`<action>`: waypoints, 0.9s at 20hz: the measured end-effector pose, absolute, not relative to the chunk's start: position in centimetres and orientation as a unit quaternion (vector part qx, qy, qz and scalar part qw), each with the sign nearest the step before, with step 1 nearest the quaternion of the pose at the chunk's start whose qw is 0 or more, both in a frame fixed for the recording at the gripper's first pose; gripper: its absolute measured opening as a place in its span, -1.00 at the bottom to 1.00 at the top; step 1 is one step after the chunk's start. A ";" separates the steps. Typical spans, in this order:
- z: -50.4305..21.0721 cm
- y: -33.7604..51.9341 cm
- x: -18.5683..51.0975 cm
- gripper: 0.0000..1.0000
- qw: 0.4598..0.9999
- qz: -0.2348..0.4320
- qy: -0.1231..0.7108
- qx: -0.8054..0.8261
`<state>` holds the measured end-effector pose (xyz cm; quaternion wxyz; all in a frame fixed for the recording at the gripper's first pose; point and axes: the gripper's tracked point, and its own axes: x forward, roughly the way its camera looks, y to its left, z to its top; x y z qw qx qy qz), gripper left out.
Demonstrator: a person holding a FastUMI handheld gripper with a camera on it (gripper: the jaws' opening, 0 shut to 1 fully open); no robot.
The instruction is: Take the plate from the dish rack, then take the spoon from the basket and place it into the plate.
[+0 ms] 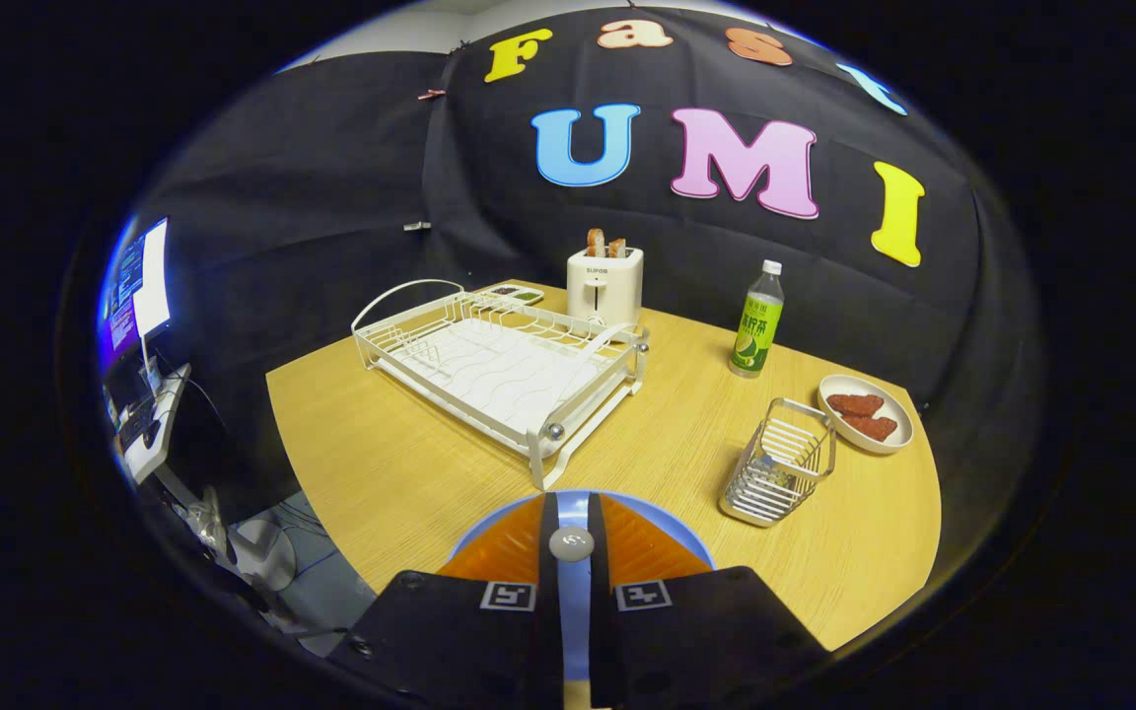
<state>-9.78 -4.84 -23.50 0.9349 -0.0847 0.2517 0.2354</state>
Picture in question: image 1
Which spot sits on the black backdrop cloth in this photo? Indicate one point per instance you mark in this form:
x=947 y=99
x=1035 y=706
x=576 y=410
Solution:
x=331 y=177

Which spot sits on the cream dish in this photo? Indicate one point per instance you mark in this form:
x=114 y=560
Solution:
x=898 y=424

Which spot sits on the green tea bottle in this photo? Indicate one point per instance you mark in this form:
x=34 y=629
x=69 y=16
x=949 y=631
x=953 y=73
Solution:
x=755 y=335

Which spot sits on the white divided seasoning tray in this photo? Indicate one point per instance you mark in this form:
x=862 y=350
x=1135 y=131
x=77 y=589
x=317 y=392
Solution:
x=514 y=293

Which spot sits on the white toaster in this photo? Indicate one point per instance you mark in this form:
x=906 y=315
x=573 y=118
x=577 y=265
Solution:
x=607 y=291

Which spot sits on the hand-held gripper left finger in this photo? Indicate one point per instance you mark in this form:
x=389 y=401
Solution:
x=450 y=641

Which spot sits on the toasted bread slice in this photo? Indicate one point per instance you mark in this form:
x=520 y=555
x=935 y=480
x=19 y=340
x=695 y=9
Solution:
x=617 y=248
x=595 y=243

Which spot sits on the blue plate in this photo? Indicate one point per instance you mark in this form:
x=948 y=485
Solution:
x=676 y=537

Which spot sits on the white side desk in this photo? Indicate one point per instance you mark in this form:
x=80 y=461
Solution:
x=159 y=424

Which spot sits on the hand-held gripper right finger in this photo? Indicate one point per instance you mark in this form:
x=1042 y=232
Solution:
x=706 y=641

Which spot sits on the red meat slice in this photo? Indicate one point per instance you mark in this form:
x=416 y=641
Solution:
x=854 y=404
x=872 y=427

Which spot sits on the red clip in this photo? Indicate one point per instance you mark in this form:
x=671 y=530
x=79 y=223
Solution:
x=430 y=94

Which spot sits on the white round object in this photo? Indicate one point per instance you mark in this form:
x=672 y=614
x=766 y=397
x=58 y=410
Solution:
x=264 y=554

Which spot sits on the computer monitor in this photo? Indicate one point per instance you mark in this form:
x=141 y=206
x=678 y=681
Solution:
x=139 y=286

